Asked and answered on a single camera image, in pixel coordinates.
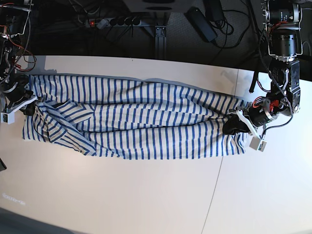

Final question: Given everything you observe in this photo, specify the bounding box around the dark object at left edge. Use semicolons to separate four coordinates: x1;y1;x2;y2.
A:
0;158;7;172

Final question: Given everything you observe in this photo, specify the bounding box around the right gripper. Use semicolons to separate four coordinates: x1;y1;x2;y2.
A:
0;81;37;116

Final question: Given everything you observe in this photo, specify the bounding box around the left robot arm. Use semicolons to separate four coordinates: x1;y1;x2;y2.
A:
222;0;303;140

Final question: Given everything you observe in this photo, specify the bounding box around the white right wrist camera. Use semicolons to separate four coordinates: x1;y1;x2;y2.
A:
0;112;15;124

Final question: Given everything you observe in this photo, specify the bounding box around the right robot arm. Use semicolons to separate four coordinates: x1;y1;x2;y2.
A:
0;0;37;116

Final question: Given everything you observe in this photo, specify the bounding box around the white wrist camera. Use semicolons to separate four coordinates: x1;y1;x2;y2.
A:
0;112;15;124
249;137;267;152

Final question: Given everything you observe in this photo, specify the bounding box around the blue white striped T-shirt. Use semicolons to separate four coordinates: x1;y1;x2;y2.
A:
22;75;248;159

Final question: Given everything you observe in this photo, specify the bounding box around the aluminium frame post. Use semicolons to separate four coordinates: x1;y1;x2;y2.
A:
154;12;167;60

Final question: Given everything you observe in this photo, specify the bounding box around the black power adapter brick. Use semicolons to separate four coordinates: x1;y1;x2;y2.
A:
184;6;217;42

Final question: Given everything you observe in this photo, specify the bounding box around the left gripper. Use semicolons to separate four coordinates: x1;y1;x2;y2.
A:
223;97;283;139

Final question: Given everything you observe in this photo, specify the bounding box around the black power strip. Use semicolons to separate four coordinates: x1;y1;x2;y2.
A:
84;17;143;29

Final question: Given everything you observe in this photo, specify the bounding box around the black tripod stand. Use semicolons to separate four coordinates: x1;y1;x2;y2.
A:
246;0;271;64

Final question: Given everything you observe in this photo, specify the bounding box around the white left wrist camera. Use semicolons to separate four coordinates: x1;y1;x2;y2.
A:
249;137;267;152

